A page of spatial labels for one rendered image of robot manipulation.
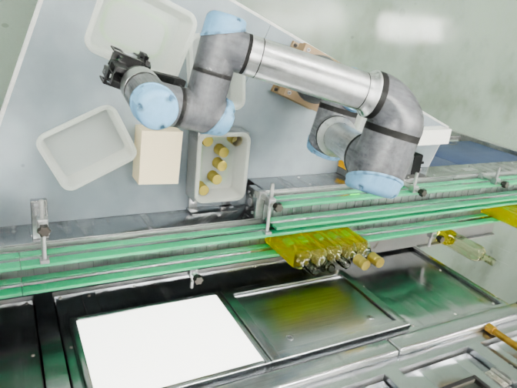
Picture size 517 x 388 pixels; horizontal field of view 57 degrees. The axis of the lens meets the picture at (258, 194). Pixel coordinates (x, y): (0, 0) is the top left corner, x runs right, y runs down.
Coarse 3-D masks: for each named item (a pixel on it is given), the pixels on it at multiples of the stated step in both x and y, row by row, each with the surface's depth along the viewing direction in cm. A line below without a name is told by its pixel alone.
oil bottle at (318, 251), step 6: (294, 234) 155; (300, 234) 155; (306, 234) 156; (300, 240) 151; (306, 240) 152; (312, 240) 152; (306, 246) 148; (312, 246) 148; (318, 246) 148; (312, 252) 145; (318, 252) 145; (324, 252) 146; (312, 258) 145; (318, 258) 145; (318, 264) 146
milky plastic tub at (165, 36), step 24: (120, 0) 109; (144, 0) 111; (168, 0) 107; (96, 24) 108; (120, 24) 110; (144, 24) 113; (168, 24) 116; (192, 24) 111; (96, 48) 104; (144, 48) 115; (168, 48) 118; (168, 72) 115
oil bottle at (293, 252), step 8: (272, 240) 154; (280, 240) 150; (288, 240) 150; (296, 240) 150; (272, 248) 155; (280, 248) 150; (288, 248) 146; (296, 248) 145; (304, 248) 146; (288, 256) 147; (296, 256) 142; (304, 256) 142; (296, 264) 143
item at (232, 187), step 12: (228, 132) 144; (240, 132) 146; (228, 144) 153; (204, 156) 151; (216, 156) 153; (228, 156) 155; (240, 156) 152; (204, 168) 152; (228, 168) 156; (240, 168) 153; (204, 180) 154; (228, 180) 158; (240, 180) 154; (216, 192) 154; (228, 192) 155; (240, 192) 154
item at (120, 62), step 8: (112, 48) 95; (120, 48) 99; (112, 56) 94; (120, 56) 96; (128, 56) 95; (112, 64) 94; (120, 64) 93; (128, 64) 96; (136, 64) 96; (144, 64) 98; (104, 72) 98; (112, 72) 91; (120, 72) 90; (104, 80) 95; (112, 80) 90; (120, 80) 92; (120, 88) 92
